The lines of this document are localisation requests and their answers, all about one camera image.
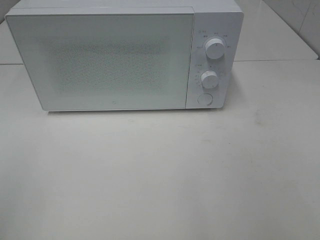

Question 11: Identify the white round door release button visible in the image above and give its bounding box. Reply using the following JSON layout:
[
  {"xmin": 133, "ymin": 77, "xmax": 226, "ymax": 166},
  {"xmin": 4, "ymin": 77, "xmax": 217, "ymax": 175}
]
[{"xmin": 197, "ymin": 93, "xmax": 214, "ymax": 106}]

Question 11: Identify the white microwave door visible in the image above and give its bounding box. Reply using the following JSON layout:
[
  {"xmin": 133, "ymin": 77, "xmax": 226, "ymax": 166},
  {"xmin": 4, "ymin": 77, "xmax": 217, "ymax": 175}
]
[{"xmin": 7, "ymin": 14, "xmax": 194, "ymax": 111}]

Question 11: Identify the white microwave oven body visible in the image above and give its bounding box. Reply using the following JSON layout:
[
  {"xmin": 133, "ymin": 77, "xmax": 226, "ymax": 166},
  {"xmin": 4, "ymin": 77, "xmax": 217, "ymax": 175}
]
[{"xmin": 5, "ymin": 0, "xmax": 244, "ymax": 111}]

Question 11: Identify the white microwave knob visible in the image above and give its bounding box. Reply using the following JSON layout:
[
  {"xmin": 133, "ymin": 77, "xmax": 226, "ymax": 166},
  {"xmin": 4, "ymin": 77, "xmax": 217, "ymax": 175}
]
[
  {"xmin": 200, "ymin": 70, "xmax": 220, "ymax": 89},
  {"xmin": 204, "ymin": 37, "xmax": 225, "ymax": 60}
]

